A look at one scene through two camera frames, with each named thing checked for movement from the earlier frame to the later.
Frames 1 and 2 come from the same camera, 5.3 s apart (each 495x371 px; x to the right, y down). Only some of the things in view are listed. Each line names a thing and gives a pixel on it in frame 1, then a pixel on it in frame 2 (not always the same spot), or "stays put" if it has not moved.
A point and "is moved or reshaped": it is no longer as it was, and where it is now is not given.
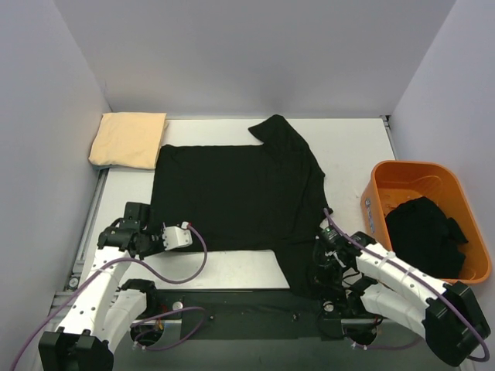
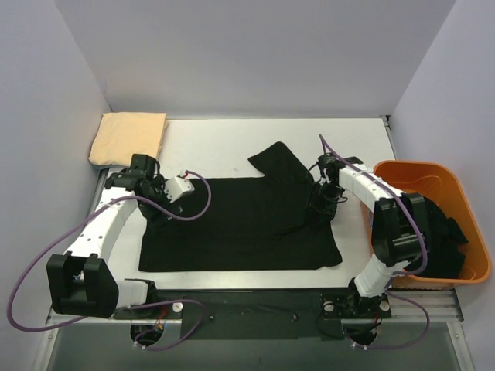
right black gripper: [321, 260] to [321, 205]
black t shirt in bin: [424, 236] stays put
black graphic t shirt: [263, 198] is moved or reshaped
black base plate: [254, 314] stays put
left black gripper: [153, 243] to [155, 211]
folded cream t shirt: [132, 140] stays put
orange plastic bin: [392, 182] stays put
